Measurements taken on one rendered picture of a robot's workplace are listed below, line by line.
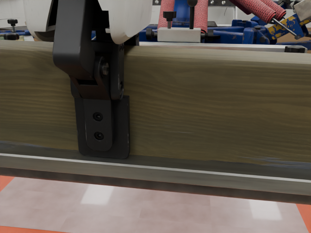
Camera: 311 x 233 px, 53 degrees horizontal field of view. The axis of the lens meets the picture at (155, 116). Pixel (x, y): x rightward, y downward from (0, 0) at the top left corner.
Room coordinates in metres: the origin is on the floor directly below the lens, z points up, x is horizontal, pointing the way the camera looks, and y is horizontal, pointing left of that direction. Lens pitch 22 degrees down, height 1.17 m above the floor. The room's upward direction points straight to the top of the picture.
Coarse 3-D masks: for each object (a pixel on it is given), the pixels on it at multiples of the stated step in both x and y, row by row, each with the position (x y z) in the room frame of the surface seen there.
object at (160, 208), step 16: (160, 192) 0.31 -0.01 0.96; (176, 192) 0.31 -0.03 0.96; (144, 208) 0.28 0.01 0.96; (160, 208) 0.28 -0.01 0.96; (176, 208) 0.28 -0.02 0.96; (192, 208) 0.28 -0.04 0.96; (208, 208) 0.28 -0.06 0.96; (224, 208) 0.28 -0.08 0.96; (240, 208) 0.28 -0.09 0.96; (256, 208) 0.28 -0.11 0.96; (272, 208) 0.28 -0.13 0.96; (288, 208) 0.28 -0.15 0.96; (304, 208) 0.28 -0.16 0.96; (144, 224) 0.25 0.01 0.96; (160, 224) 0.25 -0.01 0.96; (176, 224) 0.25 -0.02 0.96; (192, 224) 0.25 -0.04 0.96; (208, 224) 0.25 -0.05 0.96; (224, 224) 0.26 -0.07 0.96; (240, 224) 0.26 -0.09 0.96; (256, 224) 0.26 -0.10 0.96; (272, 224) 0.26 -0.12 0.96; (288, 224) 0.26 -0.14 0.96; (304, 224) 0.26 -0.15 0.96
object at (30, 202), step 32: (0, 192) 0.31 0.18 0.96; (32, 192) 0.31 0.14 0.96; (64, 192) 0.31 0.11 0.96; (96, 192) 0.31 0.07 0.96; (128, 192) 0.31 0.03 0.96; (0, 224) 0.25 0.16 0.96; (32, 224) 0.25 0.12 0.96; (64, 224) 0.25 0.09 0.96; (96, 224) 0.25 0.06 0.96; (128, 224) 0.25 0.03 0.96
